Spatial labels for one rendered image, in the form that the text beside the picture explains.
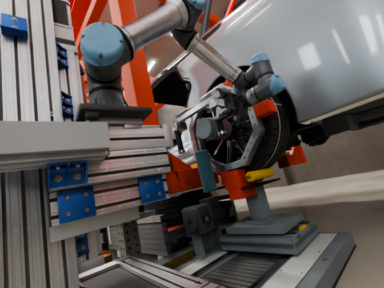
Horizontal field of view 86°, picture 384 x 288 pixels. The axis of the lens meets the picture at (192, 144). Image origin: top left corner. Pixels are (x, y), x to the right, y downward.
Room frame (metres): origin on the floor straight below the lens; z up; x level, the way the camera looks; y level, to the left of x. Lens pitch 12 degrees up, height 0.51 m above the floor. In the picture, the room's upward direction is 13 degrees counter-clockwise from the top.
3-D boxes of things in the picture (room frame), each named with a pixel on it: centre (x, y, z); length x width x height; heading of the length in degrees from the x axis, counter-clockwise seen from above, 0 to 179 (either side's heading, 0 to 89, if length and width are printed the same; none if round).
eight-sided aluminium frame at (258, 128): (1.32, -0.21, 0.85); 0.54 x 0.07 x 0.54; 44
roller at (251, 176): (1.30, -0.37, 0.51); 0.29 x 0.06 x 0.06; 134
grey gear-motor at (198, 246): (1.56, -0.02, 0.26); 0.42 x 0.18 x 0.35; 134
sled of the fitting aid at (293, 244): (1.44, -0.33, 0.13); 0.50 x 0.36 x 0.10; 44
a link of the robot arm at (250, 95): (0.87, -0.32, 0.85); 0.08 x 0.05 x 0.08; 134
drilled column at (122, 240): (1.43, 0.55, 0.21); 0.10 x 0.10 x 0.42; 44
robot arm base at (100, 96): (0.68, 0.26, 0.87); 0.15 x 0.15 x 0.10
